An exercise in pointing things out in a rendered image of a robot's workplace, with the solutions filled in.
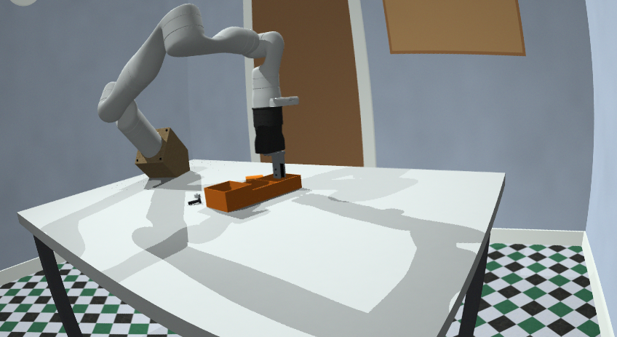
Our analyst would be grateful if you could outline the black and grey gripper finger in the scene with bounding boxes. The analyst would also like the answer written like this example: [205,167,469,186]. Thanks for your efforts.
[264,152,282,179]
[277,151,286,178]

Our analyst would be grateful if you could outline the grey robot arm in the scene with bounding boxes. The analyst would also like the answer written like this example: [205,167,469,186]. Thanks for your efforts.
[97,4,284,158]

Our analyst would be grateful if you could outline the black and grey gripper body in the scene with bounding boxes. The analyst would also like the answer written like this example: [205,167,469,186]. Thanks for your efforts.
[252,87,299,154]

